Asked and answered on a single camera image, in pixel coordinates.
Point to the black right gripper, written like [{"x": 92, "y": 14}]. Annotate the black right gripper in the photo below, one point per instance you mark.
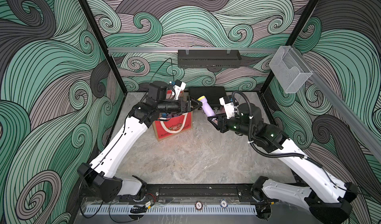
[{"x": 222, "y": 121}]

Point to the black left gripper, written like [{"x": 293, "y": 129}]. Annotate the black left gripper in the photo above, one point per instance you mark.
[{"x": 186, "y": 106}]

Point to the purple flashlight row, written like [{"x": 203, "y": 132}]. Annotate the purple flashlight row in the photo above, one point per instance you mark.
[{"x": 208, "y": 110}]

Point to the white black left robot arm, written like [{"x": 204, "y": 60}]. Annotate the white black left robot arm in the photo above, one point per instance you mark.
[{"x": 162, "y": 102}]

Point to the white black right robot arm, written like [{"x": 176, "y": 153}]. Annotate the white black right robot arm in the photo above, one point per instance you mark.
[{"x": 325, "y": 196}]

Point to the red canvas tote bag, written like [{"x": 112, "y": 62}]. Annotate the red canvas tote bag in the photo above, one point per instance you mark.
[{"x": 173, "y": 126}]

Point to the black hard carry case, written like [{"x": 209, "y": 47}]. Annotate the black hard carry case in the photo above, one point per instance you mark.
[{"x": 212, "y": 94}]

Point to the black wall-mounted shelf tray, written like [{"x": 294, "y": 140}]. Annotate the black wall-mounted shelf tray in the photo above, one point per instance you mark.
[{"x": 208, "y": 58}]

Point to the clear plastic wall bin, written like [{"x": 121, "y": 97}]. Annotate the clear plastic wall bin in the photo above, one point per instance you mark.
[{"x": 290, "y": 69}]

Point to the black front mounting rail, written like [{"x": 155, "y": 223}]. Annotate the black front mounting rail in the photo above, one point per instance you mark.
[{"x": 243, "y": 191}]

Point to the white slotted cable duct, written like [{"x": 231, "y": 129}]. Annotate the white slotted cable duct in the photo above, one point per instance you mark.
[{"x": 173, "y": 210}]

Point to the aluminium rail back wall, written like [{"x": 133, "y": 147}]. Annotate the aluminium rail back wall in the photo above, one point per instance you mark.
[{"x": 175, "y": 49}]

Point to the aluminium rail wall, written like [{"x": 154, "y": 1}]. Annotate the aluminium rail wall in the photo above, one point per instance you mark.
[
  {"x": 338, "y": 91},
  {"x": 175, "y": 49}
]

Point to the aluminium rail right wall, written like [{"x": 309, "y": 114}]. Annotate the aluminium rail right wall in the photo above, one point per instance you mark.
[{"x": 338, "y": 91}]

